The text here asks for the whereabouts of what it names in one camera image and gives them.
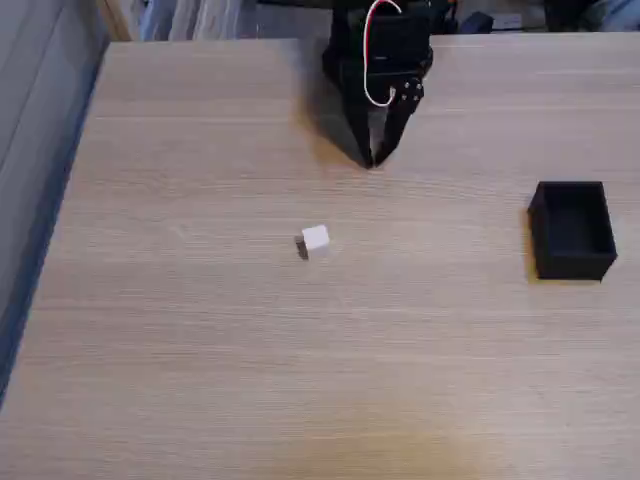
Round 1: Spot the white block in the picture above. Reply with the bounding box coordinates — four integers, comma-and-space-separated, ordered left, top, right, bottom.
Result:
294, 224, 332, 261

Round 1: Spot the black open box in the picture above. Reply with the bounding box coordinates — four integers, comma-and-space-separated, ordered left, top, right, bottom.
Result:
527, 180, 619, 282

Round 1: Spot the small black device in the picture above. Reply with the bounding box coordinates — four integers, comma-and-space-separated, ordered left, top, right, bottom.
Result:
457, 11, 496, 35

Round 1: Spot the pale hanging cloth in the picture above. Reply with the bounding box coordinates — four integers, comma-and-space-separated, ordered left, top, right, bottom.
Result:
139, 0, 301, 42

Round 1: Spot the blue fabric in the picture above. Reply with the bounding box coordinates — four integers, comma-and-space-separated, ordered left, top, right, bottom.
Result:
594, 0, 640, 33

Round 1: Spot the light wooden beam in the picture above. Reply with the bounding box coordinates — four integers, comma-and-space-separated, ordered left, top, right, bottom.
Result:
95, 0, 134, 43

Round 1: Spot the white and red gripper cable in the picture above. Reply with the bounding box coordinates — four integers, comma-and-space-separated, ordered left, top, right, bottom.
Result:
363, 0, 404, 108

